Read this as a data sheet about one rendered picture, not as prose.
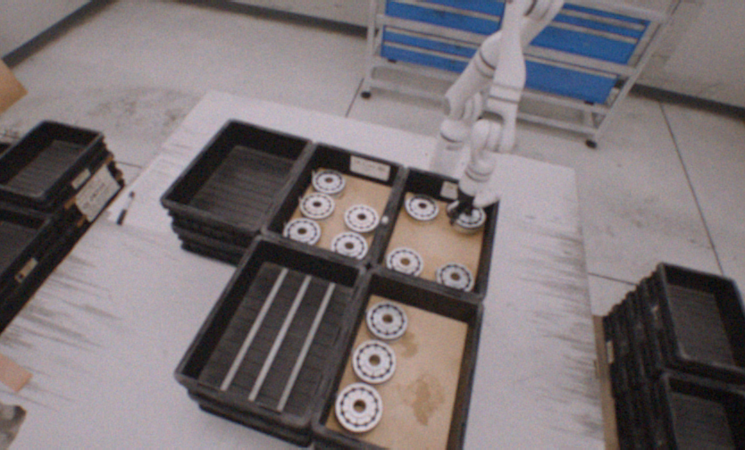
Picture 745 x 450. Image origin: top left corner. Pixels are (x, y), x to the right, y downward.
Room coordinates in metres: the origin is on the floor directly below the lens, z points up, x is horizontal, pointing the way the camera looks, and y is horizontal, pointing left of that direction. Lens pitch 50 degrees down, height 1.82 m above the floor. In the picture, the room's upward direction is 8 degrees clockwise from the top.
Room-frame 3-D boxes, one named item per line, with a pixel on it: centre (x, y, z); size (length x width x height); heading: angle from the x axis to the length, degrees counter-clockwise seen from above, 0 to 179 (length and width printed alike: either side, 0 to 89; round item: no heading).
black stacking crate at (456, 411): (0.37, -0.12, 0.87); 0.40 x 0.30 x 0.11; 170
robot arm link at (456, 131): (1.14, -0.22, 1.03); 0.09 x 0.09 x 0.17; 24
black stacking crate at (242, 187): (0.87, 0.40, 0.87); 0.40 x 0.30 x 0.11; 170
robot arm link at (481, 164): (0.84, -0.25, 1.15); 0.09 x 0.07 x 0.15; 84
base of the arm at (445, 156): (1.14, -0.22, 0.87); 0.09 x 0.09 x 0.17; 77
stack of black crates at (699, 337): (0.82, -1.23, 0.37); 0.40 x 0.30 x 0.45; 173
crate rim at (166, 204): (0.87, 0.40, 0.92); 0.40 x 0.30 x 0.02; 170
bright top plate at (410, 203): (0.89, -0.14, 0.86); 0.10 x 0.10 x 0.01
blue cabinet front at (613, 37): (2.57, -1.04, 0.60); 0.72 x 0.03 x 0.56; 83
